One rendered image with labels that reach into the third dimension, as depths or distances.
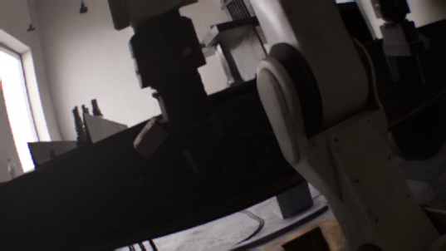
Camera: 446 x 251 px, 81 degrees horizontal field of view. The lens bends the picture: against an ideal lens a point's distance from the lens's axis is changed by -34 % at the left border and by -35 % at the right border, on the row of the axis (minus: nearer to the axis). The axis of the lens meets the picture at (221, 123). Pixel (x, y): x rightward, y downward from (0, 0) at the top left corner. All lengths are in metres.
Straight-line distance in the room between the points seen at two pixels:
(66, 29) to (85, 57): 0.50
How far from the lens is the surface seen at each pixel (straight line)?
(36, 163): 0.86
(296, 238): 1.59
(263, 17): 0.57
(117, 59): 3.71
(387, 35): 0.68
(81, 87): 3.75
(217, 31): 1.23
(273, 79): 0.51
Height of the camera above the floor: 0.61
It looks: 1 degrees down
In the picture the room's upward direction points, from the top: 21 degrees counter-clockwise
